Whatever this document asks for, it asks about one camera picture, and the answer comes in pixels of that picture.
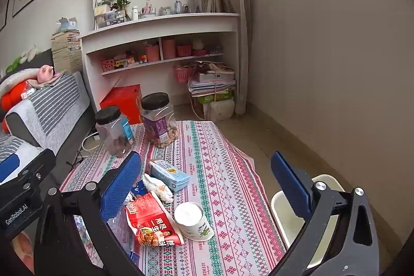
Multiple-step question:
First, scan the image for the pen holder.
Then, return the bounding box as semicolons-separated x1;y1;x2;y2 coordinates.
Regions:
139;4;157;19

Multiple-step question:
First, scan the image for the white bag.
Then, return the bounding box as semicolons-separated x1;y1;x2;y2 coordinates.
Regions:
210;99;235;122

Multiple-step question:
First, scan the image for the white yogurt cup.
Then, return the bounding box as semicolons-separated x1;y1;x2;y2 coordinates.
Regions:
174;202;214;241

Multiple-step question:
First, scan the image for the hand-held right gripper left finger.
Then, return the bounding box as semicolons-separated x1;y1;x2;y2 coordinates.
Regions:
34;151;146;276

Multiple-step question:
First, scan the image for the black cable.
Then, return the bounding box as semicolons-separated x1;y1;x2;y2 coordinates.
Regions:
66;150;85;170

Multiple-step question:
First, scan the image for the white trash bin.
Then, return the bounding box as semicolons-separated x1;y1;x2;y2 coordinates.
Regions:
270;175;346;270

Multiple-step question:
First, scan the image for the light blue tissue box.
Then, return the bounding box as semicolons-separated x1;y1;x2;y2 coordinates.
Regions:
55;17;80;34

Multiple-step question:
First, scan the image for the clear jar blue label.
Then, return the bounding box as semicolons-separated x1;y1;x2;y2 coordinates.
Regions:
95;106;135;158

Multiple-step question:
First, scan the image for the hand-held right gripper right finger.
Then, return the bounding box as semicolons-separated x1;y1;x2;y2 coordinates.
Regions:
270;151;380;276

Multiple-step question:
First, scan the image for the white power strip cable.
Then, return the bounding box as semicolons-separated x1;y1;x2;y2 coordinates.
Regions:
81;130;101;154

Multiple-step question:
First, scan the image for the green box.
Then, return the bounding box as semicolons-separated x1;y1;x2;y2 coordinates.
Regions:
197;90;235;103

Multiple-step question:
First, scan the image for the dark grey sofa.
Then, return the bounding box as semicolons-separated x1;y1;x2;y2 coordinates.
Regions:
0;48;98;186

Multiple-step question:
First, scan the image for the red snack packet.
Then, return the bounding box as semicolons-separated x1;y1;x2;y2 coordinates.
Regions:
124;192;184;247

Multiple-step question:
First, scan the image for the beige curtain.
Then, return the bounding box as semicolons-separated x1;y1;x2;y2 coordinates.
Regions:
213;0;256;115

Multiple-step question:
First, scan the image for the clear storage drawer box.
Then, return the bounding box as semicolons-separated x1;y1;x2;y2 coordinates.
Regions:
94;4;127;29

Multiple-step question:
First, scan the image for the patterned tablecloth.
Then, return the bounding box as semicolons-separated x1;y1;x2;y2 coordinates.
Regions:
60;120;287;276

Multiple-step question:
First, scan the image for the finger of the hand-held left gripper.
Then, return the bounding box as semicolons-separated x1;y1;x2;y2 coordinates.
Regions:
0;148;56;187

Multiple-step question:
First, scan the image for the green white plush toy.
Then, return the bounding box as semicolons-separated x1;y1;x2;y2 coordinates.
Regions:
5;45;42;73

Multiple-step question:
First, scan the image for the white crumpled tissue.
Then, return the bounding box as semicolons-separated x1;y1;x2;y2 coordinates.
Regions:
142;173;174;204

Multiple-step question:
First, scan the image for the pile of papers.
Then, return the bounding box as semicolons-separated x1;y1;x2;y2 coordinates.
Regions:
188;61;236;97

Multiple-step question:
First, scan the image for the large pink basket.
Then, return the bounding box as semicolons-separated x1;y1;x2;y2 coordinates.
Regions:
174;65;198;83

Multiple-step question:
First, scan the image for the small framed wall picture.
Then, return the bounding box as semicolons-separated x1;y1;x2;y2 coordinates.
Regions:
0;0;15;32

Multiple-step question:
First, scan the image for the white bookshelf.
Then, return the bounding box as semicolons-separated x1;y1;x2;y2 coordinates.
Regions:
79;0;241;113

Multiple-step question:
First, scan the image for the red white plush toy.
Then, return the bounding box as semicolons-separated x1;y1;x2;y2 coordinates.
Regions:
0;69;39;134

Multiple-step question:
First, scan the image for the pink round container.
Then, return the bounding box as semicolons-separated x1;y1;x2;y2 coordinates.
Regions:
144;43;160;63
162;38;176;59

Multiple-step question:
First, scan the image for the clear jar purple label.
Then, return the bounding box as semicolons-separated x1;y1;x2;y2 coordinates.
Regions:
141;92;178;148

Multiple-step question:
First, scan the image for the light blue milk carton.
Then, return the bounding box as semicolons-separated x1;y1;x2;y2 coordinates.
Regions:
148;159;191;193

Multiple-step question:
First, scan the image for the blue snack wrapper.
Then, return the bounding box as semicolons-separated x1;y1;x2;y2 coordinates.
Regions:
132;181;148;199

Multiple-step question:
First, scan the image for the grey striped sofa cover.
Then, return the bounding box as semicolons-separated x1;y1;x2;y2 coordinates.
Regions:
5;72;91;149
0;133;44;165

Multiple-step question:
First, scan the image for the red cardboard box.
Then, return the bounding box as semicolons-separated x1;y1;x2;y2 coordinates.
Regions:
100;84;143;125

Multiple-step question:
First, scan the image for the pink pig plush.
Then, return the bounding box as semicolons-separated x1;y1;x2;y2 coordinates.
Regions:
36;65;55;83

